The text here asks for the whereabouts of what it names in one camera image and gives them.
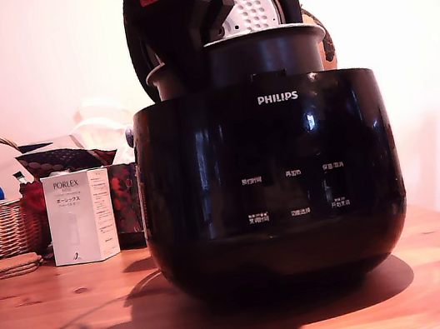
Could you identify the black cooking pot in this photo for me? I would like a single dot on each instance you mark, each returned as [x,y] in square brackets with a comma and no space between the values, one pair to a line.
[269,55]

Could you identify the black Philips rice cooker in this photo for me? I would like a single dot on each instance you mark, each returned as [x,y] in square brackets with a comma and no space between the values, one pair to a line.
[277,205]

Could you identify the white plastic container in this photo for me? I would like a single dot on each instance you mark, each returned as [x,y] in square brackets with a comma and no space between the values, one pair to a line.
[96,117]

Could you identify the brown globe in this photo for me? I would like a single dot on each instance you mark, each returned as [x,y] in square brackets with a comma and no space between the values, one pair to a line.
[328,41]

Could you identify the red floral box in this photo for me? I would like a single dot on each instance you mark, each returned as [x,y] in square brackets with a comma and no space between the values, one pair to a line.
[124,197]

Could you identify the dark patterned cloth pouch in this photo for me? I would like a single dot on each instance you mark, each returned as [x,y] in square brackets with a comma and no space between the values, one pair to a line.
[67,158]

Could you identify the white Porlex box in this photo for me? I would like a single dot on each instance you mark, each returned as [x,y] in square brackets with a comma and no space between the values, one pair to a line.
[79,221]

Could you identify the red knitted item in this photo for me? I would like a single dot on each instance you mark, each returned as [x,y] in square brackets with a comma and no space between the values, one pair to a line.
[33,195]

